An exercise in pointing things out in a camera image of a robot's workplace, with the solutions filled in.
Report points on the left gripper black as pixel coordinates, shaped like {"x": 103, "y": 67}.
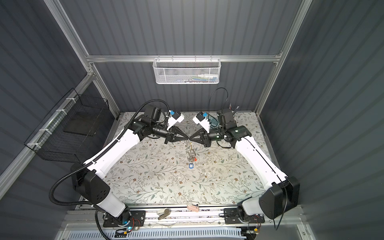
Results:
{"x": 171, "y": 135}

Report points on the floral table mat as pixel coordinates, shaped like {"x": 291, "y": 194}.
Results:
{"x": 155, "y": 173}

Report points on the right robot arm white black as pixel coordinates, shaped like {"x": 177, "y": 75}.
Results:
{"x": 281, "y": 192}

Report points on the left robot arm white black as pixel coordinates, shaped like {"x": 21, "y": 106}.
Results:
{"x": 88, "y": 177}

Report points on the beige clip tool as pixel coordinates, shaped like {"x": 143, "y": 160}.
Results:
{"x": 163, "y": 213}

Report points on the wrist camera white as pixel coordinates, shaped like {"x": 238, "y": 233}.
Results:
{"x": 202, "y": 120}
{"x": 173, "y": 118}

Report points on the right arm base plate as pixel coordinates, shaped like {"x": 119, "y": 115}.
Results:
{"x": 238, "y": 216}

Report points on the black wire side basket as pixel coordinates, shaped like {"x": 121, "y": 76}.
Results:
{"x": 76, "y": 132}

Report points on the grey beaded keyring coil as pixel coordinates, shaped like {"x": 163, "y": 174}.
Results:
{"x": 190, "y": 150}

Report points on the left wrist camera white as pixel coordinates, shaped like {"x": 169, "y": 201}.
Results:
{"x": 173, "y": 118}

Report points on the white pen cup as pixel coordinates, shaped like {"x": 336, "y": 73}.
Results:
{"x": 233, "y": 109}

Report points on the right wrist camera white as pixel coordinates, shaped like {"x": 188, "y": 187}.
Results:
{"x": 202, "y": 120}

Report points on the white wire wall basket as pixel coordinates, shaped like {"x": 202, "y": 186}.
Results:
{"x": 187, "y": 72}

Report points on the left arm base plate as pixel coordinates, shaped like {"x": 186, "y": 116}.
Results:
{"x": 126, "y": 219}

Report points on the teal calculator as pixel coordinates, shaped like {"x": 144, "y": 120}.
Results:
{"x": 213, "y": 121}

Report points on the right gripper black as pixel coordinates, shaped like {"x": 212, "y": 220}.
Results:
{"x": 206, "y": 142}

